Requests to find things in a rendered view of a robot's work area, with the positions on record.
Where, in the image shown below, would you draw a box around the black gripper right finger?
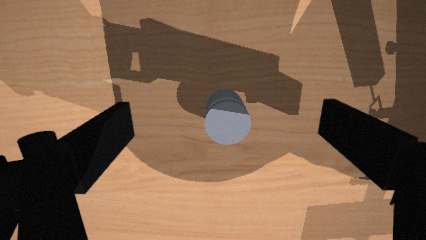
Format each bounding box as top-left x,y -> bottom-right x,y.
318,99 -> 426,240

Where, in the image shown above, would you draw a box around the grey cylinder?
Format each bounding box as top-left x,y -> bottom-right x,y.
205,89 -> 251,145

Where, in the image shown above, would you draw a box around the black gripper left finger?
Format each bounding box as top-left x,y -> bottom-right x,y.
0,102 -> 135,240

